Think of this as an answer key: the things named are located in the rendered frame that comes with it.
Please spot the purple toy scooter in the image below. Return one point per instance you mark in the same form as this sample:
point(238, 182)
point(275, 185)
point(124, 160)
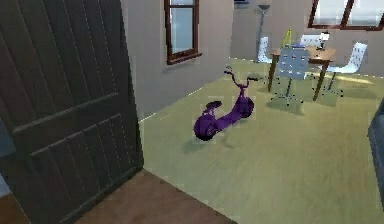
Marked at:
point(233, 111)

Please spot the brown framed narrow window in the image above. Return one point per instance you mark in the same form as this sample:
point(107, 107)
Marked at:
point(181, 30)

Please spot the white perforated swivel chair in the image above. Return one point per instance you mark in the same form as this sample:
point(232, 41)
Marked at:
point(351, 60)
point(292, 63)
point(310, 40)
point(264, 50)

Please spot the grey floor lamp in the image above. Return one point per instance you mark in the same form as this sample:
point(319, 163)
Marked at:
point(262, 30)

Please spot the yellow green triangular object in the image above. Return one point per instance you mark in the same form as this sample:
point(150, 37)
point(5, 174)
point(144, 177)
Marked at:
point(287, 39)

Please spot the dark wooden room door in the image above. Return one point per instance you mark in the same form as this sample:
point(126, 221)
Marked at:
point(63, 100)

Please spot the brown wooden dining table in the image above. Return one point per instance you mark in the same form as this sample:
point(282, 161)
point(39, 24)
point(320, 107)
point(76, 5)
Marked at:
point(320, 56)

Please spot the brown framed wide window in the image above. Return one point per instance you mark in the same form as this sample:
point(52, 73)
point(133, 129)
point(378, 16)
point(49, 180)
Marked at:
point(346, 15)

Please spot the dark blue sofa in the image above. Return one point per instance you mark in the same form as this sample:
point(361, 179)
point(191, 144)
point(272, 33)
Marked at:
point(378, 143)

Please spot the dark framed wall picture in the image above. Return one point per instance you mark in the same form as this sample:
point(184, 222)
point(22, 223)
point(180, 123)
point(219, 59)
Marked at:
point(241, 2)

